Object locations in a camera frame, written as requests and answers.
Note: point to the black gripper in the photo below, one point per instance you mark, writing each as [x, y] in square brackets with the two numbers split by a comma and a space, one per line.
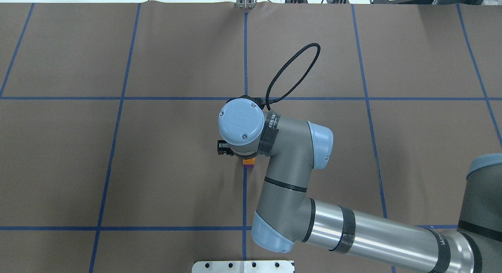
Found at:
[222, 148]

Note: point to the orange trapezoid block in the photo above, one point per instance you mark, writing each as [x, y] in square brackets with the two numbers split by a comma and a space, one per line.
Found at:
[249, 162]

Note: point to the purple trapezoid block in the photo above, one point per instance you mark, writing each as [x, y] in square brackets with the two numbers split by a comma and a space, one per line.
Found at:
[248, 166]

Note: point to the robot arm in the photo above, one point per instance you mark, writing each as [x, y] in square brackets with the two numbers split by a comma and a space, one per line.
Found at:
[413, 184]

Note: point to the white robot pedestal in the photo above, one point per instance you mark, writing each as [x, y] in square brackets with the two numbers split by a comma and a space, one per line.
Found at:
[244, 266]

